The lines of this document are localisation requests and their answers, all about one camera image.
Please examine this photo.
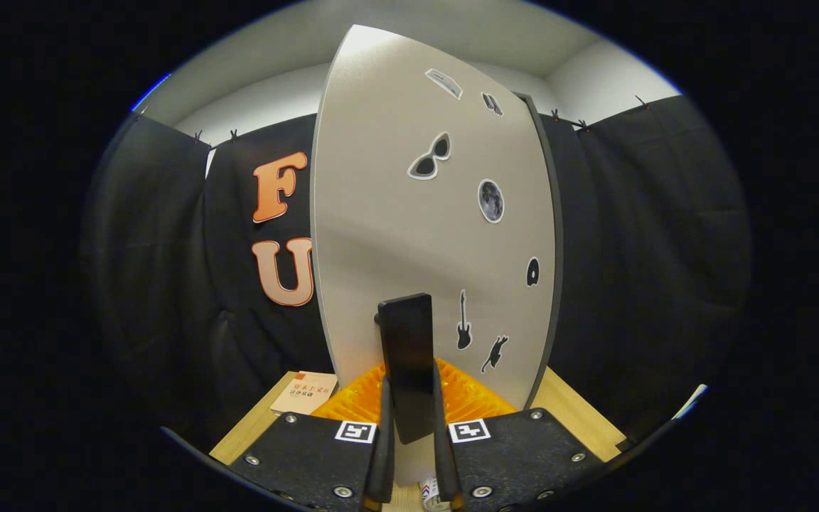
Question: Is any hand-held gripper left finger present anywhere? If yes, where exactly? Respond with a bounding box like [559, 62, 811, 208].
[228, 363, 397, 512]

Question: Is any beige book with orange corner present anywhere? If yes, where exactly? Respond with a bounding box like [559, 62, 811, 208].
[269, 371, 339, 416]

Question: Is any white canvas shoe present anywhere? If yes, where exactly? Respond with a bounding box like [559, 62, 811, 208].
[420, 478, 453, 512]

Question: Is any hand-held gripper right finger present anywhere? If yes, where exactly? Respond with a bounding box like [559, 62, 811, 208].
[429, 358, 606, 512]

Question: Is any black backdrop cloth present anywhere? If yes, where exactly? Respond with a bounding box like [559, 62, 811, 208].
[79, 96, 751, 449]

